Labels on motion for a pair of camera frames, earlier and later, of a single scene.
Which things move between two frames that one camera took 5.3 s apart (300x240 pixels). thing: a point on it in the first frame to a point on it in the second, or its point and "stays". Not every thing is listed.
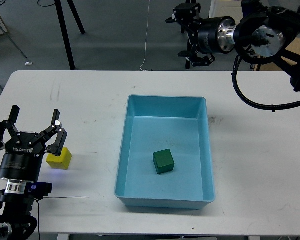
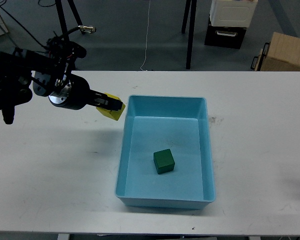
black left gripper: (22, 160) to (75, 95)
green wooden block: (163, 161) stays
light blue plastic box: (154, 123) stays
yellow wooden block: (61, 162) to (112, 114)
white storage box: (231, 8) stays
